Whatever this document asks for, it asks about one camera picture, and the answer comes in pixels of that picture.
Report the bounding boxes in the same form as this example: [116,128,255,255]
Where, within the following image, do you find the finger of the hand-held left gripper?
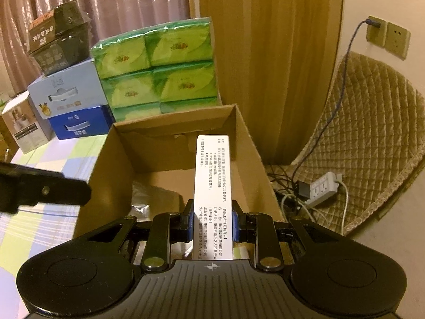
[0,161,92,215]

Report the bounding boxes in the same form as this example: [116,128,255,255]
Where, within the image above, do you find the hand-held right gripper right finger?
[232,200,348,273]

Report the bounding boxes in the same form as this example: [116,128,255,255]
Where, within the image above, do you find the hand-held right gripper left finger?
[80,200,195,273]

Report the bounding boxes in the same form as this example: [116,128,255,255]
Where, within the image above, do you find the plastic metal rack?
[132,179,186,208]

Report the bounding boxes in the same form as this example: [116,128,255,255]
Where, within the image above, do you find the green white medicine box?
[193,135,238,261]

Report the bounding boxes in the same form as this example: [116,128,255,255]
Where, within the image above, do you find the silver foil pouch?
[129,203,156,223]

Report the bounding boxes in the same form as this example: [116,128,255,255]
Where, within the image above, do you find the brown cardboard box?
[75,104,287,260]

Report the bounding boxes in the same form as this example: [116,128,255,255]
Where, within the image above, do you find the desktop with checked tablecloth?
[0,136,112,308]

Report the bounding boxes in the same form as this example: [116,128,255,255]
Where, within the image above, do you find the white product box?
[0,95,54,155]

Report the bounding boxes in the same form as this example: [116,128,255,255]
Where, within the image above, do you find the black plug adapter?
[297,181,312,200]

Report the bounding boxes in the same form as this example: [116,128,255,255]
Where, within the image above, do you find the dark blue milk carton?
[48,105,115,140]

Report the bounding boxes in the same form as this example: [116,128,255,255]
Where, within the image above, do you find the white power strip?
[300,172,343,207]

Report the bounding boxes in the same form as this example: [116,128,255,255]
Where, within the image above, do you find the light blue milk carton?
[27,58,109,121]

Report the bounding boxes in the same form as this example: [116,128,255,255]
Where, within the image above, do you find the dark basket on cartons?
[27,2,92,75]

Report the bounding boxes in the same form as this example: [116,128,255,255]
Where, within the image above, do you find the stack of green tissue packs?
[91,16,224,122]

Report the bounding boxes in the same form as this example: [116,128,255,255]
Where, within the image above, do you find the chair with quilted cover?
[291,52,425,237]

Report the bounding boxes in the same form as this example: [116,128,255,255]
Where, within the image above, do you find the wooden door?
[197,0,345,166]

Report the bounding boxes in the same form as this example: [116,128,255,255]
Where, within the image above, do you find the pink curtain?
[0,0,200,102]

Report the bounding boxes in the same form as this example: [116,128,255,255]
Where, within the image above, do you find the black floor cables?
[266,164,301,221]

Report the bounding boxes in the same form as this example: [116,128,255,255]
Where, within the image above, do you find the white power cable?
[338,180,350,235]

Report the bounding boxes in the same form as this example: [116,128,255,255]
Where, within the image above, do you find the grey charging cable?
[291,19,381,174]

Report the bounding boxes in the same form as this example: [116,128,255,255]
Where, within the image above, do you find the beige wall socket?
[385,22,411,60]
[366,15,388,48]

